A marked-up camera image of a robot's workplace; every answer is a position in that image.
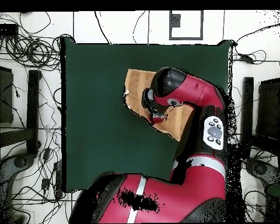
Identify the black cable coil bundle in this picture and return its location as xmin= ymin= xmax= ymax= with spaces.
xmin=4 ymin=33 xmax=72 ymax=71

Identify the grey chair base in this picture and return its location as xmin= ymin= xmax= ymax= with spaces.
xmin=244 ymin=157 xmax=280 ymax=187
xmin=0 ymin=153 xmax=36 ymax=224

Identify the dark grey square frame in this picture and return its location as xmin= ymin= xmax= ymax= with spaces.
xmin=169 ymin=10 xmax=204 ymax=41

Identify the large black case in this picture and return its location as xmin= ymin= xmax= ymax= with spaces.
xmin=255 ymin=78 xmax=280 ymax=139

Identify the long black bar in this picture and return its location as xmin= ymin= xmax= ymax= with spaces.
xmin=26 ymin=69 xmax=42 ymax=155

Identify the flat black box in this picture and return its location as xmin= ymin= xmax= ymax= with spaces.
xmin=0 ymin=23 xmax=20 ymax=37

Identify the black power strip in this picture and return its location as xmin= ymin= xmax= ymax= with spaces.
xmin=52 ymin=160 xmax=64 ymax=200

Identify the curved black cable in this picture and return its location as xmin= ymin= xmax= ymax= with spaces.
xmin=94 ymin=10 xmax=112 ymax=45

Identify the tan terry towel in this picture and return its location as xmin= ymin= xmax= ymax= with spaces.
xmin=123 ymin=68 xmax=197 ymax=142

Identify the black monitor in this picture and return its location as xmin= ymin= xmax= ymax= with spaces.
xmin=0 ymin=64 xmax=15 ymax=124

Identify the dark green table cloth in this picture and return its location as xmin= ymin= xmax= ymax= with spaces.
xmin=60 ymin=37 xmax=233 ymax=194

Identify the black inline power adapter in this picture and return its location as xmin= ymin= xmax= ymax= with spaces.
xmin=239 ymin=53 xmax=256 ymax=65

